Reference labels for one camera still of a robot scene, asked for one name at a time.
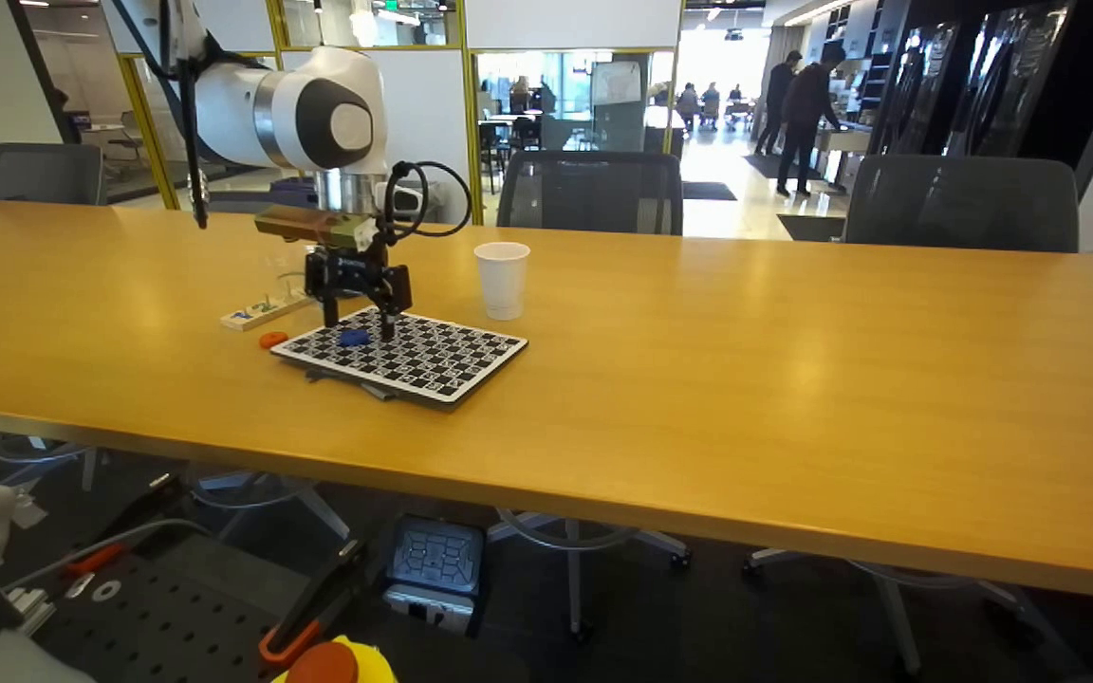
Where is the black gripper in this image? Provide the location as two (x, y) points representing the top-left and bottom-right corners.
(305, 244), (413, 345)

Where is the white cup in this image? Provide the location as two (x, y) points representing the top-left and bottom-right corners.
(469, 240), (534, 322)

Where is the wooden number puzzle board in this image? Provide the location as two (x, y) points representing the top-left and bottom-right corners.
(215, 289), (324, 334)

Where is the black white calibration checkerboard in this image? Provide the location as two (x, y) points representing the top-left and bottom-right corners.
(268, 305), (532, 408)

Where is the gray office chair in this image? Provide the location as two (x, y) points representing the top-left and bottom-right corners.
(486, 509), (697, 645)
(0, 140), (111, 210)
(493, 146), (687, 240)
(838, 150), (1080, 255)

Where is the floor power box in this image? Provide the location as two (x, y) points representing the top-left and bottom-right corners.
(379, 513), (488, 639)

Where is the black orange clamp tool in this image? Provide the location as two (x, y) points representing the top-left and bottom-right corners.
(249, 535), (369, 673)

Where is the yellow red emergency stop button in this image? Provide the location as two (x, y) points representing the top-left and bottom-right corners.
(268, 632), (401, 683)

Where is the black perforated plate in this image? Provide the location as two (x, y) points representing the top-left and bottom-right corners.
(12, 469), (362, 683)

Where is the person in dark clothes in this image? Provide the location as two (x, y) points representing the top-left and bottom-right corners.
(782, 36), (850, 202)
(750, 44), (806, 164)

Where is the office chair base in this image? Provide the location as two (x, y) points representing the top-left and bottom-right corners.
(740, 541), (1090, 683)

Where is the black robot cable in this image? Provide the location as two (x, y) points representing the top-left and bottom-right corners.
(374, 157), (479, 249)

